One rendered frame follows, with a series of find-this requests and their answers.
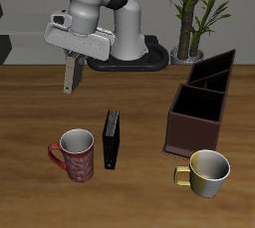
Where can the red patterned mug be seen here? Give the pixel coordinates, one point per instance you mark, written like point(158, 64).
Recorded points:
point(79, 165)

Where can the dark grey block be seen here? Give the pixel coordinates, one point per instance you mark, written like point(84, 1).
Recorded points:
point(4, 49)

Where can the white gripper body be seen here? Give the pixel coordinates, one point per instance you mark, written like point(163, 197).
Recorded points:
point(79, 43)

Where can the dark brown desk caddy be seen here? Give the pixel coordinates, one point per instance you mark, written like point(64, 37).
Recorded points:
point(196, 132)

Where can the black book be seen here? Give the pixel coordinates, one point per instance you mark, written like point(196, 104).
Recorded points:
point(111, 145)

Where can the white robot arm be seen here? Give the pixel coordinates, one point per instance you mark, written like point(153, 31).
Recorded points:
point(127, 29)

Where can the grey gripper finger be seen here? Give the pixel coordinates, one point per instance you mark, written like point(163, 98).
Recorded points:
point(79, 71)
point(69, 74)

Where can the green pot plant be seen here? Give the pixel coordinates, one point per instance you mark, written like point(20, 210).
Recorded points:
point(186, 29)

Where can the yellow and white mug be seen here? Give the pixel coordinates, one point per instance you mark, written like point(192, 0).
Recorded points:
point(204, 182)

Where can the flat black base plate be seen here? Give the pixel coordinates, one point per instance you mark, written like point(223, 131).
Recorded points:
point(159, 60)

